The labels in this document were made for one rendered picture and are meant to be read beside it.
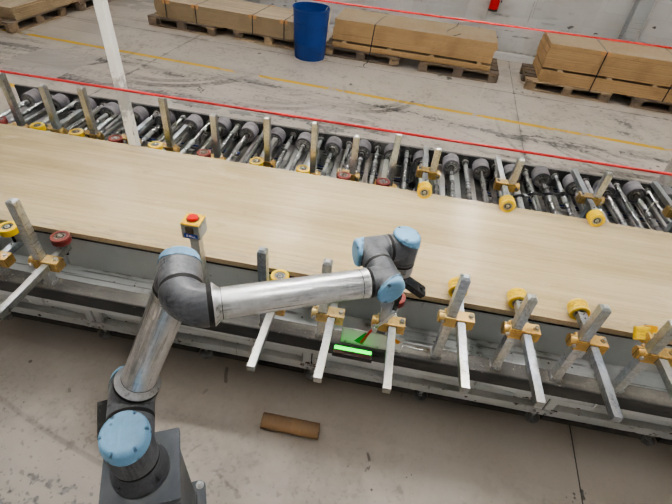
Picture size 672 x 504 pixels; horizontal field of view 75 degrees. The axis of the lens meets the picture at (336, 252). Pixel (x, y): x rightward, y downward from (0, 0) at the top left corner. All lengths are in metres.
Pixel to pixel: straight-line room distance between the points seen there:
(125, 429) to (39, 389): 1.38
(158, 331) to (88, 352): 1.60
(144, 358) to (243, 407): 1.15
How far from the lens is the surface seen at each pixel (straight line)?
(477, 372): 1.99
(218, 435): 2.50
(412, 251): 1.40
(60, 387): 2.88
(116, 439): 1.59
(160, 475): 1.77
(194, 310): 1.15
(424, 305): 2.02
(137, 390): 1.62
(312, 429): 2.40
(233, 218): 2.20
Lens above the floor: 2.23
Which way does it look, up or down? 41 degrees down
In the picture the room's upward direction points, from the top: 6 degrees clockwise
